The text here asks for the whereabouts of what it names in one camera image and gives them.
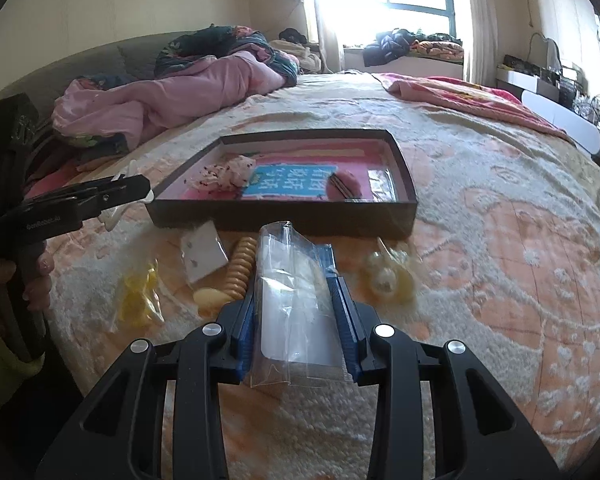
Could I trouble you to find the white hair claw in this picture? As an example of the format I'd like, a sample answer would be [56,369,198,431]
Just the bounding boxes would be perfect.
[97,159,155,233]

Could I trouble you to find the person's left hand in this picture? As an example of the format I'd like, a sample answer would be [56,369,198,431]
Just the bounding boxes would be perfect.
[0,252,56,318]

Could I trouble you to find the dark jacket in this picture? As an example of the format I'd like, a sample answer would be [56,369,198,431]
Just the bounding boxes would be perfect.
[362,27,417,67]

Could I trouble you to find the pink speckled scrunchie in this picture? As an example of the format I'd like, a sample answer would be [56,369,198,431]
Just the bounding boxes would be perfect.
[187,155,256,192]

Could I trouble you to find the bagged yellow hair accessory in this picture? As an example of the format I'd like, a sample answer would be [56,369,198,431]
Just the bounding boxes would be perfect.
[111,259,163,333]

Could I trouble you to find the pink quilt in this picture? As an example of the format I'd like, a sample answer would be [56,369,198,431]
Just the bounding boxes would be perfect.
[52,50,298,150]

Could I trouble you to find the pink printed blanket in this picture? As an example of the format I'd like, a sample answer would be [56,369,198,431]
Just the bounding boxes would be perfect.
[372,72,572,142]

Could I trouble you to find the grey padded headboard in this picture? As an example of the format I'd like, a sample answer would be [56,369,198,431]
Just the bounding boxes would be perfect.
[0,30,193,128]

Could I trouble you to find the cream and black clothes pile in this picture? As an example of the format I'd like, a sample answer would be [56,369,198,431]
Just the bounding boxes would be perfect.
[267,27,324,74]

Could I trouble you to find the white window seat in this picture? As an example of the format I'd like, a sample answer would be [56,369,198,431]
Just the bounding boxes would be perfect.
[342,47,466,82]

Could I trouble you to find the colourful folded clothes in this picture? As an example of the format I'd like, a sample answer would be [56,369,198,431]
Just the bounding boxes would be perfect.
[412,35,466,59]

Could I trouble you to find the sheer curtain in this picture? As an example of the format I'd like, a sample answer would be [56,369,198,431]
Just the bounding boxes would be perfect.
[299,0,347,72]

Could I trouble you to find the clear bag with blue item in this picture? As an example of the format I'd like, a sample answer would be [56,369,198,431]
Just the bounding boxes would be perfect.
[244,220,346,391]

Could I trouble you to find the dark shallow cardboard box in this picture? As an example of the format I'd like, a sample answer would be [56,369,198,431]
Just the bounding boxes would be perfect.
[145,129,420,241]

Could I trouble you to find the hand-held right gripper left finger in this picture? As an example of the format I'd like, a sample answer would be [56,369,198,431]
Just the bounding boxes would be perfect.
[34,285,257,480]

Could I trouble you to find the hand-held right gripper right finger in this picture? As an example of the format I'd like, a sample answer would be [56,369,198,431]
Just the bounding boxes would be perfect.
[329,274,562,480]

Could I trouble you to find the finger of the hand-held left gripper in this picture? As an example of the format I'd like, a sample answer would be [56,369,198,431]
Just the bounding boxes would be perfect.
[77,192,151,221]
[77,174,154,202]

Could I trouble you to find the pink book with blue label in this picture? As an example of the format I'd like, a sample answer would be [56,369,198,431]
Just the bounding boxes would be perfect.
[156,136,407,204]

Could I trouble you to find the white arched mirror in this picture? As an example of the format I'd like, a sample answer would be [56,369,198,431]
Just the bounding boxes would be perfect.
[530,32,562,69]

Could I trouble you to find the tan spiral hair tie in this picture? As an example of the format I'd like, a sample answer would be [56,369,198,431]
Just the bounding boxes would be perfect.
[193,236,258,318]

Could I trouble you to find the white earring card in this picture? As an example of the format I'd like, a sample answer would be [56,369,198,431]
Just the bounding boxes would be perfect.
[180,222,229,283]

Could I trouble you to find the bagged pearl hair accessories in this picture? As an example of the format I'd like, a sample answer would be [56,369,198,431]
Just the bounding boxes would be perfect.
[362,240,423,306]

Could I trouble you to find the dark floral quilt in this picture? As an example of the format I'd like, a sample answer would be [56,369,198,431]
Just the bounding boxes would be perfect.
[155,25,301,87]

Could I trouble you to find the white curtain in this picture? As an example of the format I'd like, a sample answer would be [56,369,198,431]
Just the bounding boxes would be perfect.
[459,0,502,82]

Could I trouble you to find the pink clip with black hairpins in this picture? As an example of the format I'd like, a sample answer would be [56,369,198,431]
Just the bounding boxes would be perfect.
[327,170,364,201]

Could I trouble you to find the white cabinet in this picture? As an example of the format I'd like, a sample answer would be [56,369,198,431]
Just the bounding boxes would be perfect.
[495,67,600,167]

